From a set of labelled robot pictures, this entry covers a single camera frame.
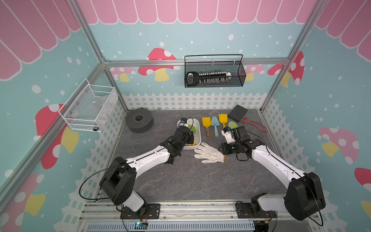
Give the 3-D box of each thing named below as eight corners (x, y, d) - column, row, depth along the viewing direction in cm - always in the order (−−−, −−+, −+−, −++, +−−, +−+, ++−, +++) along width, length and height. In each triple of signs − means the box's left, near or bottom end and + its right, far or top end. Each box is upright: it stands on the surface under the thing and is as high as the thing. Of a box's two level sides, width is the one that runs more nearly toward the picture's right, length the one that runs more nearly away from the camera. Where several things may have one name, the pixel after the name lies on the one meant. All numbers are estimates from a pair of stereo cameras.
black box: (227, 117, 119) (227, 115, 117) (236, 106, 127) (237, 104, 125) (238, 122, 115) (239, 121, 113) (247, 111, 123) (248, 109, 121)
